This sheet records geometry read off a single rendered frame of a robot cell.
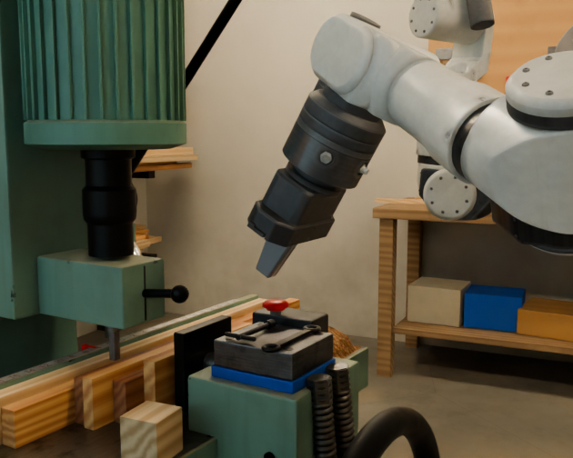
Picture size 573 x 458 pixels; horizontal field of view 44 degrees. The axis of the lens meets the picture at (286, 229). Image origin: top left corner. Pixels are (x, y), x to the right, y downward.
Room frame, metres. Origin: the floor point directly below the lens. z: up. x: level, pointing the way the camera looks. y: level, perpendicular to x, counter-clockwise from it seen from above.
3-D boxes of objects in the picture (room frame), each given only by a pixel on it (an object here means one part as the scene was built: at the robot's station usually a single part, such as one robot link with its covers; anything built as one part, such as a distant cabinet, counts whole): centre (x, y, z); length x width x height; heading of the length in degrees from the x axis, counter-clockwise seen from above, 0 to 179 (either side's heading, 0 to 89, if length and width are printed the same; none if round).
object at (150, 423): (0.66, 0.13, 0.92); 0.05 x 0.04 x 0.04; 156
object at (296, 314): (0.75, 0.01, 0.99); 0.13 x 0.11 x 0.06; 149
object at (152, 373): (0.83, 0.10, 0.93); 0.19 x 0.02 x 0.07; 149
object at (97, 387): (0.82, 0.15, 0.93); 0.24 x 0.01 x 0.06; 149
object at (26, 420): (0.92, 0.13, 0.92); 0.56 x 0.02 x 0.04; 149
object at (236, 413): (0.75, 0.01, 0.91); 0.15 x 0.14 x 0.09; 149
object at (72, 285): (0.82, 0.22, 1.03); 0.14 x 0.07 x 0.09; 59
